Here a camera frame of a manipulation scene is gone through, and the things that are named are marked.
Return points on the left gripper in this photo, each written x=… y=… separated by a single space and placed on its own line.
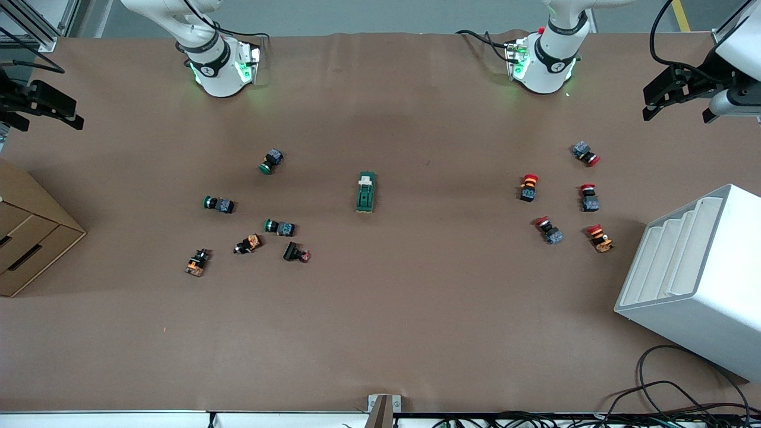
x=700 y=79

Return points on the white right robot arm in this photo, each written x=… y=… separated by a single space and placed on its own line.
x=220 y=77

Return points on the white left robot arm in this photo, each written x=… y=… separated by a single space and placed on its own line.
x=544 y=65

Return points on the red emergency button blue block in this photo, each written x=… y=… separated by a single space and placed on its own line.
x=549 y=230
x=586 y=153
x=589 y=197

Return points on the brown cardboard box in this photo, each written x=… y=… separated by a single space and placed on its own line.
x=35 y=238

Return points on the red emergency button orange block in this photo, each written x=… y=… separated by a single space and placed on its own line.
x=600 y=238
x=528 y=187

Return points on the green mushroom push button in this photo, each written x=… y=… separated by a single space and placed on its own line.
x=271 y=161
x=279 y=227
x=219 y=204

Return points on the white tiered rack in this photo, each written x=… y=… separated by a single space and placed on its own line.
x=701 y=309

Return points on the brown paper table cover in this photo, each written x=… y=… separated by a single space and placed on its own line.
x=416 y=309

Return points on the aluminium frame profile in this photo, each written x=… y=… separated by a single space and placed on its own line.
x=41 y=38
x=722 y=37

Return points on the black orange selector switch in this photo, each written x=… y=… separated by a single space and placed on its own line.
x=247 y=244
x=197 y=262

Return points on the white table edge rail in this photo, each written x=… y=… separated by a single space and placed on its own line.
x=119 y=421

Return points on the metal bracket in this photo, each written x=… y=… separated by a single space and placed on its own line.
x=383 y=413

